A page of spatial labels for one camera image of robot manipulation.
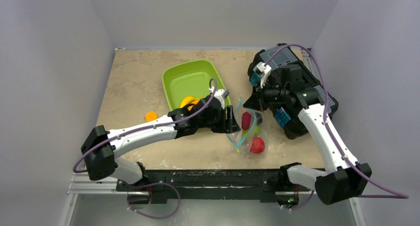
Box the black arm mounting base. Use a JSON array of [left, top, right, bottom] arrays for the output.
[[116, 169, 309, 207]]

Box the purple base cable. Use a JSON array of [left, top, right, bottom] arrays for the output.
[[280, 190, 315, 211], [126, 181, 181, 220]]

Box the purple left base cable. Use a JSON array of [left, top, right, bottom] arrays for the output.
[[126, 181, 181, 220]]

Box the orange fake fruit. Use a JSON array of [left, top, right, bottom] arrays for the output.
[[187, 100, 200, 111]]

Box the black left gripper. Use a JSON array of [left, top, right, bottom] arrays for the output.
[[198, 105, 239, 133]]

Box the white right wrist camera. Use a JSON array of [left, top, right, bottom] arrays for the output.
[[254, 62, 272, 88]]

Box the green fake pear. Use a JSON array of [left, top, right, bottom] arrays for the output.
[[254, 125, 260, 136]]

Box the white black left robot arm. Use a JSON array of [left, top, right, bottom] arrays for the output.
[[81, 96, 241, 191]]

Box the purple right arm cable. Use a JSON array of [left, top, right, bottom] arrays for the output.
[[264, 43, 410, 200]]

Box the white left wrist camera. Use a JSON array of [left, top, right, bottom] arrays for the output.
[[214, 88, 231, 109]]

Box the black plastic toolbox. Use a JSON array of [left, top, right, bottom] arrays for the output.
[[248, 44, 325, 139]]

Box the clear zip top bag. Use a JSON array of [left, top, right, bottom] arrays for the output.
[[226, 99, 268, 156]]

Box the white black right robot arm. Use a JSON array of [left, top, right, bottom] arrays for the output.
[[244, 62, 372, 205]]

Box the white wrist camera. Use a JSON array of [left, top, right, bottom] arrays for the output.
[[214, 88, 231, 109], [254, 62, 272, 88]]

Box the red fake apple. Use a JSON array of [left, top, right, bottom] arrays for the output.
[[250, 137, 265, 154]]

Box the dark purple fake fig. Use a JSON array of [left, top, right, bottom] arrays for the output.
[[255, 113, 263, 125]]

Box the yellow fake banana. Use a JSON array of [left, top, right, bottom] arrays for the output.
[[180, 96, 199, 108]]

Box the green plastic tray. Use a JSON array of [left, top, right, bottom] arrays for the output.
[[162, 59, 225, 110]]

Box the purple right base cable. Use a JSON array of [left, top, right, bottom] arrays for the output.
[[280, 190, 315, 211]]

